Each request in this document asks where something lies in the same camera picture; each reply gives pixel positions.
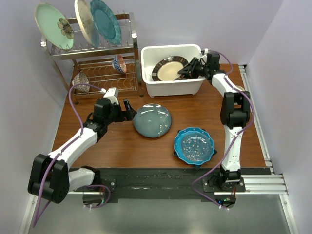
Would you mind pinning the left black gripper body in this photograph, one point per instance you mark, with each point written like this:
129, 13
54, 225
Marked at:
115, 114

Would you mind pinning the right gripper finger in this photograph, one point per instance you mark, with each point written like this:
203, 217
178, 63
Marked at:
186, 77
190, 67

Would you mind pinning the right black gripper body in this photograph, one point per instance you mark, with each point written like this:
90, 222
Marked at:
202, 69

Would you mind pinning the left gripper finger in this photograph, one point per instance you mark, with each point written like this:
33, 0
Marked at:
128, 115
127, 105

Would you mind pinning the black striped plate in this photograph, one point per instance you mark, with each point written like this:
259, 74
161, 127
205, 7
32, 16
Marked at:
167, 69

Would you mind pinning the dark blue glazed plate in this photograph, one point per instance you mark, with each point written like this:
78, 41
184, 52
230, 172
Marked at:
152, 120

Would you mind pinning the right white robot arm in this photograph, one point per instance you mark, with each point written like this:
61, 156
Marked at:
235, 114

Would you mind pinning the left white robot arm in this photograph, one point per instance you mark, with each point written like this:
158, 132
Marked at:
51, 177

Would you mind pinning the white plastic bin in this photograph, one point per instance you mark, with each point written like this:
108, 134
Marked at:
152, 55

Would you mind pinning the cream mug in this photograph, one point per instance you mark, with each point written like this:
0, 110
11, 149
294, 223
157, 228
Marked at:
240, 88

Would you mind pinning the grey patterned bowl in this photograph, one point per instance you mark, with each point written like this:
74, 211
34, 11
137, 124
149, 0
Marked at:
80, 82

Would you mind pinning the metal dish rack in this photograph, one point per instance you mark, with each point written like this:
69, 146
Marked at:
96, 63

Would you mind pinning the blue patterned bowl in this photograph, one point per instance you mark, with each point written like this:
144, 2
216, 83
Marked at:
119, 64

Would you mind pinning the blue scalloped plate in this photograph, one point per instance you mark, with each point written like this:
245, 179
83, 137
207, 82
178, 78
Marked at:
194, 146

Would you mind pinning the teal plate on rack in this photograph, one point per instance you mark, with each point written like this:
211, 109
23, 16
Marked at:
106, 21

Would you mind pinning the mint floral plate on rack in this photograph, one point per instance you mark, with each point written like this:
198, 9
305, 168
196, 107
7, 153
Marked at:
54, 26

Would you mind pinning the cream plate on rack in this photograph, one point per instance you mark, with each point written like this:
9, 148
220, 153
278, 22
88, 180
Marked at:
85, 20

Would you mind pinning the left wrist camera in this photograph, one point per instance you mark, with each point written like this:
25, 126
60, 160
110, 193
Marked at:
111, 94

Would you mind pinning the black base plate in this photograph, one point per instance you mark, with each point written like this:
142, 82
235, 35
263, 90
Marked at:
163, 183

